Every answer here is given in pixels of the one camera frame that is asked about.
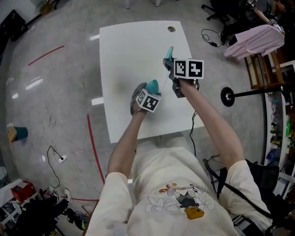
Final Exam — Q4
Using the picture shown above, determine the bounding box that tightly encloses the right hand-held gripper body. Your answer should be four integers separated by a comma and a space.
169, 59, 205, 99

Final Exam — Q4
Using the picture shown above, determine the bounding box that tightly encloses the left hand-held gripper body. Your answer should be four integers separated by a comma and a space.
130, 88, 161, 116

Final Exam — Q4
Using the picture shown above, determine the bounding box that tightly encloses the teal and pink spray nozzle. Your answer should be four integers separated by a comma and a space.
161, 46, 175, 90

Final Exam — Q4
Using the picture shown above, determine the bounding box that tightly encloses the person's left forearm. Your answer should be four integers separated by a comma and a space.
107, 109, 146, 178

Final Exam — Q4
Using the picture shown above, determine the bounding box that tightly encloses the person's right forearm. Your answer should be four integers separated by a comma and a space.
179, 78, 245, 172

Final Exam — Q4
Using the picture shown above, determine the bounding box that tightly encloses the black office chair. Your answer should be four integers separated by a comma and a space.
201, 0, 240, 26

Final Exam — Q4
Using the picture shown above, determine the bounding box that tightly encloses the white office desk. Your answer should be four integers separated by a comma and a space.
125, 0, 161, 10

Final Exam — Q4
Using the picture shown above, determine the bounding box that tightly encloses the pink garment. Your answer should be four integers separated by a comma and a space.
224, 24, 285, 61

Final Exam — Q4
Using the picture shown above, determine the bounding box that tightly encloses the person in white t-shirt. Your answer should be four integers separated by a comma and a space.
85, 138, 274, 236

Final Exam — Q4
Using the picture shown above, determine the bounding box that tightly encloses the wooden crate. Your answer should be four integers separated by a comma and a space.
244, 50, 285, 90

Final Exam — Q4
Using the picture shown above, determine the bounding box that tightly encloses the white shelf unit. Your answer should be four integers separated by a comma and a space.
262, 59, 295, 199

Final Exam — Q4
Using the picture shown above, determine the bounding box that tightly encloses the cardboard box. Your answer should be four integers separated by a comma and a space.
40, 3, 53, 14

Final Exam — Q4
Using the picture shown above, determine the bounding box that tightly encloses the teal cup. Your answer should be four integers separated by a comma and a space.
14, 126, 29, 141

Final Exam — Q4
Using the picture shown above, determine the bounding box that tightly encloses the black equipment case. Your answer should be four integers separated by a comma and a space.
0, 9, 26, 42

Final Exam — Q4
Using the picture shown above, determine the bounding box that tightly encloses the red box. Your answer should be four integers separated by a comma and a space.
10, 181, 36, 203

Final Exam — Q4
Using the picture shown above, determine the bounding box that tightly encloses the black floor cable with adapter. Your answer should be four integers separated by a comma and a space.
201, 29, 224, 48

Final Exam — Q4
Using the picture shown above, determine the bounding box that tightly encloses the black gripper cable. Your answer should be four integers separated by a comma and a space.
189, 79, 200, 157

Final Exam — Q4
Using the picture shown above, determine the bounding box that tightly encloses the black power strip cable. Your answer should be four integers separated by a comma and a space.
47, 145, 64, 189

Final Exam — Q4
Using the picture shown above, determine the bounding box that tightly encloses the black shoulder strap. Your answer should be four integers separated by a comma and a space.
202, 158, 277, 219

